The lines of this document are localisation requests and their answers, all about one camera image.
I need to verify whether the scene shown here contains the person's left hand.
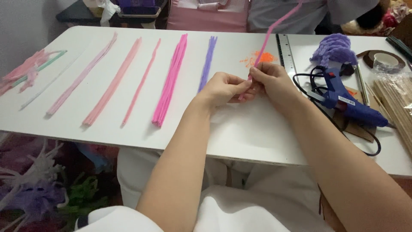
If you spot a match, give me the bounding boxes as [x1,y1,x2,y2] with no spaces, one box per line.
[196,72,259,112]

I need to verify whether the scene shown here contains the person's right hand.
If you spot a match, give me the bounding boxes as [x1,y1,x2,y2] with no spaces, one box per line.
[248,62,304,109]

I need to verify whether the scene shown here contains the single pink pipe cleaner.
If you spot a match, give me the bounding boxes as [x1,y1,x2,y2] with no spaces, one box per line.
[238,0,304,101]

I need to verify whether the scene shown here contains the orange fluff scraps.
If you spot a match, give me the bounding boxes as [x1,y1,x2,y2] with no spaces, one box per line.
[239,50,278,68]

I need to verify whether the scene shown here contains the metal ruler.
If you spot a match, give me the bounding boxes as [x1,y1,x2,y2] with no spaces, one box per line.
[276,34,300,91]

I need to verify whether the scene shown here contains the bundle of purple pipe cleaners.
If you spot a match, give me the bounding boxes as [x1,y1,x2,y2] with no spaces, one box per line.
[197,36,218,94]

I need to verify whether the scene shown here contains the bundle of hot pink pipe cleaners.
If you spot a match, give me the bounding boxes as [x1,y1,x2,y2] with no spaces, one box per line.
[151,34,188,128]

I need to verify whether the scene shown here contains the purple pipe cleaner flower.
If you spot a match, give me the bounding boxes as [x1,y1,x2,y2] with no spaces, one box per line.
[309,33,358,69]

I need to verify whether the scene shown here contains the pink bag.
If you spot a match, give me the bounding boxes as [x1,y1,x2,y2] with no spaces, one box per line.
[166,0,251,33]

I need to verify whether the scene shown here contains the blue hot glue gun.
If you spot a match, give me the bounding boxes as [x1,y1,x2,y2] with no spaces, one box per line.
[306,66,396,129]

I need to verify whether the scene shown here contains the thin rose pipe cleaner pair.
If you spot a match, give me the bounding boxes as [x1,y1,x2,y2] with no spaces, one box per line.
[121,38,162,127]

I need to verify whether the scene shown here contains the clear glue sticks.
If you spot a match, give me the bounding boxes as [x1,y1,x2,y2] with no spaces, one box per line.
[354,64,371,107]

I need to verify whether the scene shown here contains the brown cardboard piece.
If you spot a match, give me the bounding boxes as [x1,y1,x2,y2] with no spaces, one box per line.
[332,85,377,143]

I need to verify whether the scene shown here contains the brown floral tape roll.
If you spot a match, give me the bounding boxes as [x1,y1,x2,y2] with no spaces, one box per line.
[356,50,407,70]

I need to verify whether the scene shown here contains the bundle of salmon pipe cleaners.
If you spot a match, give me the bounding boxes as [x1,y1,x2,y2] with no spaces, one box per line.
[82,37,142,127]

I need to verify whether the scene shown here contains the brown plush toy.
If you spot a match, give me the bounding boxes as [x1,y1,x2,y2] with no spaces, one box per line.
[341,0,412,37]

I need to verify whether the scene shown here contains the person's white clothing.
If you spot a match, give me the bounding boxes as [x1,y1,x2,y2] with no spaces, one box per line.
[75,148,336,232]

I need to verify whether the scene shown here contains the bag of wooden sticks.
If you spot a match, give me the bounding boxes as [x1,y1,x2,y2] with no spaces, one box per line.
[373,72,412,149]

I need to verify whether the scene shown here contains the white plastic bag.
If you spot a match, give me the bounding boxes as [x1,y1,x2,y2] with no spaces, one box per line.
[96,0,122,27]

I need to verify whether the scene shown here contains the bundle of pale pink pipe cleaners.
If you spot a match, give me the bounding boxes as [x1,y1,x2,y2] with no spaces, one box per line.
[46,32,118,117]

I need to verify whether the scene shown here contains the dark side table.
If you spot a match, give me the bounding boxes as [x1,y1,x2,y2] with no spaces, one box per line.
[56,0,169,26]

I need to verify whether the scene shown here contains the white pipe cleaner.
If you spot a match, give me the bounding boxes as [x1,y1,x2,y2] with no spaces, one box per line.
[19,53,85,111]

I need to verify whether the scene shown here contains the heap of pink green pipe cleaners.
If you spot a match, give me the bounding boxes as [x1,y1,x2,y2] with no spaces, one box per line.
[0,48,68,97]

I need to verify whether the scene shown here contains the heap of pipe cleaner flowers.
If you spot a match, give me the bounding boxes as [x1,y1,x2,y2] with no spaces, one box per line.
[0,138,120,232]

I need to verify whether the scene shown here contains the black power cable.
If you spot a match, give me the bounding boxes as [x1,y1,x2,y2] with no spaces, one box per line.
[292,65,382,157]

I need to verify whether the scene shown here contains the dark green stem wires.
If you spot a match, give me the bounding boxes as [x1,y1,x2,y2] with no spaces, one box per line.
[385,35,412,62]

